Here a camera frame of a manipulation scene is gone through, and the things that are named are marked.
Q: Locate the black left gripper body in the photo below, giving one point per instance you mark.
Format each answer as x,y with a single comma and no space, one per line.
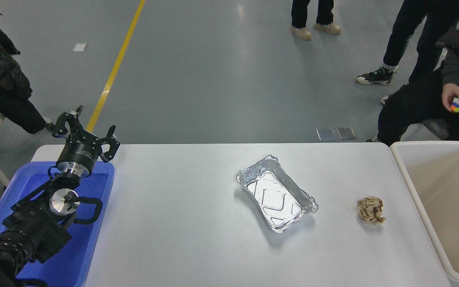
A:
79,153

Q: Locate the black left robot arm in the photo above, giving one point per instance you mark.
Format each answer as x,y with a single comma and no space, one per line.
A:
34,231

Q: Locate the person's right hand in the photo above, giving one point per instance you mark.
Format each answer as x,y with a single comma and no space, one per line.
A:
452,92

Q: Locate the blue plastic tray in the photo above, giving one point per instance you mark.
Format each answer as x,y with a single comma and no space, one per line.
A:
94,223

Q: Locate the person in dark clothes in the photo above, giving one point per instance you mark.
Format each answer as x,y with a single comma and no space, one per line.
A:
2,87

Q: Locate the silver foil tray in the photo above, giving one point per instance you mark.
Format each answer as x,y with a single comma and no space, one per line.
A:
277,195

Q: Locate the clear floor plate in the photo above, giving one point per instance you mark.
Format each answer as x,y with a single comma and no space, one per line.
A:
346,133
326,134

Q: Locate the walking person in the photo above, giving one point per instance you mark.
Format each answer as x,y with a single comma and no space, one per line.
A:
301,12

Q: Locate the crumpled tan paper ball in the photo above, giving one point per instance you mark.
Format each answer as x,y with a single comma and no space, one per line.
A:
371,210

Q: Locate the seated person with cube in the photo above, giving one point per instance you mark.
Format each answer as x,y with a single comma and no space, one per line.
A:
412,107

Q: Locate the standing person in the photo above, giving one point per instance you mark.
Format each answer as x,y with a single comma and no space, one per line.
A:
405,32

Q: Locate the large pale bin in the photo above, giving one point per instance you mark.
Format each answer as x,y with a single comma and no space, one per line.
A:
452,223

